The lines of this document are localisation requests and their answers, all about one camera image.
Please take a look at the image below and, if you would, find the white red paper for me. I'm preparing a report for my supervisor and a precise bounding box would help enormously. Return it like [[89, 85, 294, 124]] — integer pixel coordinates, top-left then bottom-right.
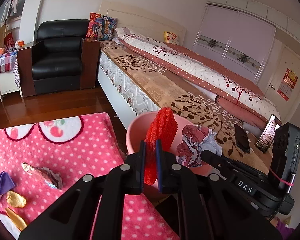
[[175, 125, 222, 167]]

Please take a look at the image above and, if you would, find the red foam fruit net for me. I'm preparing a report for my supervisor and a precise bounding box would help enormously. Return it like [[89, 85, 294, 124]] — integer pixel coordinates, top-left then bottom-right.
[[144, 107, 178, 185]]

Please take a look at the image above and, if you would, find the long bread crust piece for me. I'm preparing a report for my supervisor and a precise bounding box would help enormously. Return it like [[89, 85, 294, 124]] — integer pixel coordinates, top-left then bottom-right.
[[5, 207, 27, 231]]

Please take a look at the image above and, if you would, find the purple cloth pouch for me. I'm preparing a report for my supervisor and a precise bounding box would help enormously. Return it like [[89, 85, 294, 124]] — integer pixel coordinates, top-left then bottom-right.
[[0, 171, 15, 198]]

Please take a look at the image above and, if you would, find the pink plastic trash bucket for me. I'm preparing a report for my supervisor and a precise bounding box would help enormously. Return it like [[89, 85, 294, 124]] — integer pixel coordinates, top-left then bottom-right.
[[126, 107, 221, 188]]

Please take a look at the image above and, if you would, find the phone with lit screen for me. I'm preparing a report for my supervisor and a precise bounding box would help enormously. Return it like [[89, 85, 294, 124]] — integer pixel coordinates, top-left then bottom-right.
[[255, 114, 282, 153]]

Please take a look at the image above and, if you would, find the black smartphone on bed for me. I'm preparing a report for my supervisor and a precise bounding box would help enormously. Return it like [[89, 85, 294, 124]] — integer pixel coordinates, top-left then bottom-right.
[[234, 124, 250, 153]]

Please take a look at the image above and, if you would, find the brown leaf pattern blanket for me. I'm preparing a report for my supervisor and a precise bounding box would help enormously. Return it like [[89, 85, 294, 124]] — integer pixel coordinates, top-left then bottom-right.
[[100, 41, 273, 174]]

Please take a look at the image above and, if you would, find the crumpled silver foil wrapper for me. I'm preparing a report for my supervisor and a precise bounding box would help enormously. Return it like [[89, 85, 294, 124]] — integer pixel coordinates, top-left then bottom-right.
[[21, 162, 63, 190]]

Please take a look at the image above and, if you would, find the white pink dotted quilt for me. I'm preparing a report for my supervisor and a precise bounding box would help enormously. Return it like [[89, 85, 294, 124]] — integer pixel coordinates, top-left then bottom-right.
[[115, 27, 281, 126]]

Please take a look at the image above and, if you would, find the pink polka dot blanket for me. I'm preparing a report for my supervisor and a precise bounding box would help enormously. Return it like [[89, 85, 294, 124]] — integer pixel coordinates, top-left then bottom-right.
[[0, 112, 180, 240]]

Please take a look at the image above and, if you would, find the bed with white mattress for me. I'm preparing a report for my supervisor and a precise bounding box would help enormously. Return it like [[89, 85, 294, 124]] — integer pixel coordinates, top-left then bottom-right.
[[98, 1, 277, 173]]

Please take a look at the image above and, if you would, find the small bread crust piece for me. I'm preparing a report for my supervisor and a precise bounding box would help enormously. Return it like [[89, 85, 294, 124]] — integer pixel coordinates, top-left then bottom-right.
[[6, 191, 27, 208]]

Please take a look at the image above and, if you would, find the black leather armchair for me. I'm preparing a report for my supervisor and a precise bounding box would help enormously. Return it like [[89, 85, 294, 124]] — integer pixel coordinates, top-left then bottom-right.
[[17, 19, 100, 97]]

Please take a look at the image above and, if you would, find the yellow red small pillow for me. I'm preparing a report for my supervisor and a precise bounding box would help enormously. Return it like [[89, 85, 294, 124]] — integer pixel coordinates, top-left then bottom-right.
[[164, 31, 180, 45]]

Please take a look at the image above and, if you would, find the colourful patterned cushion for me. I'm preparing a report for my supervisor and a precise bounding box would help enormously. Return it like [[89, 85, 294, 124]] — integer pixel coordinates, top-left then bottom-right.
[[86, 12, 117, 41]]

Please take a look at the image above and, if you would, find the white low table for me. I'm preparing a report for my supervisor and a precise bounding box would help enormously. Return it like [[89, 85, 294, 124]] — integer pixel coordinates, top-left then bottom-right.
[[0, 71, 23, 102]]

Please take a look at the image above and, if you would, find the white wardrobe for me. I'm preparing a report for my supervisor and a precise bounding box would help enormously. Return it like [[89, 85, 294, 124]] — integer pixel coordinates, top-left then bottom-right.
[[193, 0, 300, 83]]

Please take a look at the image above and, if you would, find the plaid tablecloth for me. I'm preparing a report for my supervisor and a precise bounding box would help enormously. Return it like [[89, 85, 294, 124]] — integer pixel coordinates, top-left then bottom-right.
[[0, 50, 20, 88]]

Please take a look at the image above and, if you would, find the red gift box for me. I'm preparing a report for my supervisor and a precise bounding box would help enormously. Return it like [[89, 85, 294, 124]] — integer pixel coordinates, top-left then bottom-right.
[[4, 33, 15, 48]]

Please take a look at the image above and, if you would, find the coat stand with clothes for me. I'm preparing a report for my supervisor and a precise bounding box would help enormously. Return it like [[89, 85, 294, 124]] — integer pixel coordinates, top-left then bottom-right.
[[1, 0, 19, 25]]

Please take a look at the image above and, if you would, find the red wall calendar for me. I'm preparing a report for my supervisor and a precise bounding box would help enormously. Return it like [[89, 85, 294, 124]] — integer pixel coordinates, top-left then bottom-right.
[[277, 68, 298, 101]]

